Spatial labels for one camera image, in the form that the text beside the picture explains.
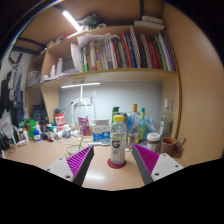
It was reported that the clear yellow-capped drink bottle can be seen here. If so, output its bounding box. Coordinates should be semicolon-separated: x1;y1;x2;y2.
109;114;128;166

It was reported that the clear blue plastic bag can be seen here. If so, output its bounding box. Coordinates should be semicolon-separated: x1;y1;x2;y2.
126;111;160;136

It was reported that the blue and white squat bottle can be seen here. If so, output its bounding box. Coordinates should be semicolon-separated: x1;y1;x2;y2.
33;129;42;143

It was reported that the cream round cup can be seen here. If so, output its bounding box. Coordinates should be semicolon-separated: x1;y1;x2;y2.
66;143;86;158

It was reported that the dark brown small bottle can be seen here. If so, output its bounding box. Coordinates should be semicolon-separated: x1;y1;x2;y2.
47;126;55;143

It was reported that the small white pill bottle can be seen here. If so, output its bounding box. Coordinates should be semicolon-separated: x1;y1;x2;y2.
63;124;72;139

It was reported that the blue hanging garment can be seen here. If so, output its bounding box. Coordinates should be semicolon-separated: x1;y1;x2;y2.
9;71;25;126

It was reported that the wooden shelf unit with books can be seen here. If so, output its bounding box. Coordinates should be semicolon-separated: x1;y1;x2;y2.
24;14;183;158

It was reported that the flat round red coaster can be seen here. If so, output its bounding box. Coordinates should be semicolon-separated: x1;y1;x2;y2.
107;158;128;170

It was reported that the brown ceramic mug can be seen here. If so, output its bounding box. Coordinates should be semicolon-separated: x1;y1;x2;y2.
160;136;187;158

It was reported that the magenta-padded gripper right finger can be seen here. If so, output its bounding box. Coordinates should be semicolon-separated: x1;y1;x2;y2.
131;143;184;186

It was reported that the red canister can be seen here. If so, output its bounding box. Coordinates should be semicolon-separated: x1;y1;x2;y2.
54;112;66;133

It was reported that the green box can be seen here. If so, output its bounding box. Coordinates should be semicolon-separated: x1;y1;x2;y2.
26;119;36;139

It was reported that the small black appliance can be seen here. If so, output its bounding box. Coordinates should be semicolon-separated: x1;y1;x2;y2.
32;104;46;123

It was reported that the white-lidded brown jar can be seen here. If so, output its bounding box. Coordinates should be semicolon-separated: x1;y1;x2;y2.
146;132;162;153

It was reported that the ceiling light tube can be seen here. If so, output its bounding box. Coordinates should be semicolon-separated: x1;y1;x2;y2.
62;10;83;33

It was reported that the black hanging garment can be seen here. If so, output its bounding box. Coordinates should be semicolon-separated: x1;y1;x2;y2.
0;79;11;113

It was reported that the gold-capped amber bottle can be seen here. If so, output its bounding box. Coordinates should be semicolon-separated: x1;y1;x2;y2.
128;103;140;146

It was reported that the magenta pouch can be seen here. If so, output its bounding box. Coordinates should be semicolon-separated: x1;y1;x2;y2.
77;115;90;137

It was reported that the white LED desk lamp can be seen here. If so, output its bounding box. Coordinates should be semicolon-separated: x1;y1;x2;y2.
60;82;102;118

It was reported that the tall clear glass bottle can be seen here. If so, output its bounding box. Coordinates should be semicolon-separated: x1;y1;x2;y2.
159;98;174;139

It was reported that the wooden stirring stick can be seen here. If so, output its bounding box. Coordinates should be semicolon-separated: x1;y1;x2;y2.
78;133;84;151

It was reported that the white power strip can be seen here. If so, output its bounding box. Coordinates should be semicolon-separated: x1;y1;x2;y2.
78;97;94;107

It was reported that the green-capped green bottle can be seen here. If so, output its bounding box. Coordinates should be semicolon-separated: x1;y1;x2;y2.
138;107;147;143

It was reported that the blue and white carton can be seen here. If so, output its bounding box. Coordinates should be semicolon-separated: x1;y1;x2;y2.
92;118;111;144

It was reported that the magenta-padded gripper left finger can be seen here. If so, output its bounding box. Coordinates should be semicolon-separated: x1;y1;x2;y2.
44;145;96;187

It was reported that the dark green bottle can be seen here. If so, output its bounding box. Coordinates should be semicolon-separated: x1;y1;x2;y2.
111;106;121;118

